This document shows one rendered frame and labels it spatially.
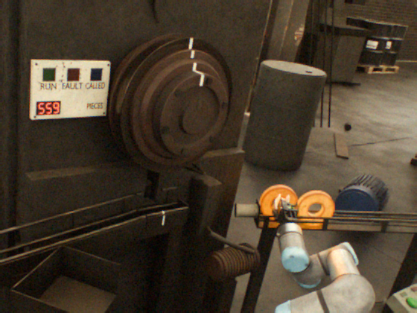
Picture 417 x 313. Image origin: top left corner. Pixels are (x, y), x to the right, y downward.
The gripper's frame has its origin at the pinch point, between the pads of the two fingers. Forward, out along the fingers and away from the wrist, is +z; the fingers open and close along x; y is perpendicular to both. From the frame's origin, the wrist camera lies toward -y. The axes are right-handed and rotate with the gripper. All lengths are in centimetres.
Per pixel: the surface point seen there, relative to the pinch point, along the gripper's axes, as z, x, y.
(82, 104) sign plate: -16, 80, 42
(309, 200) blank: -1.2, -11.5, 2.6
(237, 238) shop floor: 69, -10, -97
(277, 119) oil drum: 211, -53, -89
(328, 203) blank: -1.4, -19.5, 2.1
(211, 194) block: -7.1, 29.8, 4.0
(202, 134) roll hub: -14, 39, 36
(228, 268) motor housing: -25.0, 18.9, -18.3
